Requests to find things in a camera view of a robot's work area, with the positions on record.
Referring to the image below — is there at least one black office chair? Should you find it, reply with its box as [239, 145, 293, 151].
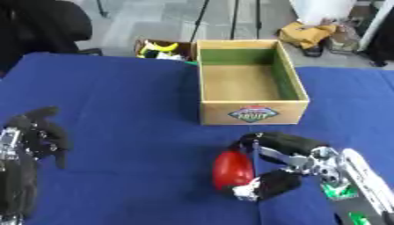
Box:
[0, 0, 105, 74]

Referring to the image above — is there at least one red toy pepper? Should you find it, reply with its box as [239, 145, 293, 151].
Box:
[210, 149, 258, 192]

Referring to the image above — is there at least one yellow bag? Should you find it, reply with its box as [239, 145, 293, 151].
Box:
[277, 20, 339, 50]

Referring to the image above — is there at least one black tripod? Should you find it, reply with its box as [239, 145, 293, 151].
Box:
[187, 0, 265, 44]

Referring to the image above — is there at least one yellow toy banana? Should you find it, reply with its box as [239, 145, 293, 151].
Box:
[144, 40, 180, 53]

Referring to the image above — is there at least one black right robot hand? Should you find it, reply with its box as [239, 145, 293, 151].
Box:
[230, 131, 340, 202]

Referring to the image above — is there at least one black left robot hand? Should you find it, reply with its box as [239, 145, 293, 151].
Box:
[1, 105, 73, 170]

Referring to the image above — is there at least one brown box of toys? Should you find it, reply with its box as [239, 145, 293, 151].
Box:
[134, 38, 199, 63]

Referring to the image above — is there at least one tan cardboard box green inside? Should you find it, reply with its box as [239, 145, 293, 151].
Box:
[193, 39, 311, 127]

